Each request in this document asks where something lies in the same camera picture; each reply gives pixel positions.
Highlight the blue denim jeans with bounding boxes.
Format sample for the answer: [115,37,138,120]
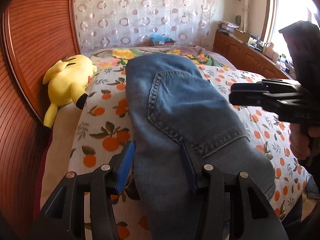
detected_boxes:
[126,53,275,239]

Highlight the right hand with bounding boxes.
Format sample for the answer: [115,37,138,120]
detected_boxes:
[290,124,320,160]

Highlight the wooden side cabinet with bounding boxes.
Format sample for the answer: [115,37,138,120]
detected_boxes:
[213,31,292,79]

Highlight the cardboard box on cabinet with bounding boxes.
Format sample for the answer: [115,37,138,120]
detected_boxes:
[233,29,250,43]

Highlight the window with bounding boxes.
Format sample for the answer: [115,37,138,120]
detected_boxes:
[264,0,318,61]

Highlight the stack of papers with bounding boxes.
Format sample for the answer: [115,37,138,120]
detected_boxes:
[218,21,240,33]

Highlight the box with blue cloth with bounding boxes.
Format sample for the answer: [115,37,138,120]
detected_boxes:
[150,34,176,46]

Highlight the yellow Pikachu plush toy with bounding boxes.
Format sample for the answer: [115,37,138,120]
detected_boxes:
[42,55,97,128]

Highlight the floral blanket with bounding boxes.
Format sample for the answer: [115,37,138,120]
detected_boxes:
[89,45,237,69]

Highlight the circle pattern sheer curtain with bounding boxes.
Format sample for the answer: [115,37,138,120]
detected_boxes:
[73,0,217,51]

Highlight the wooden headboard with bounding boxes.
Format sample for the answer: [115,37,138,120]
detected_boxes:
[1,0,80,239]

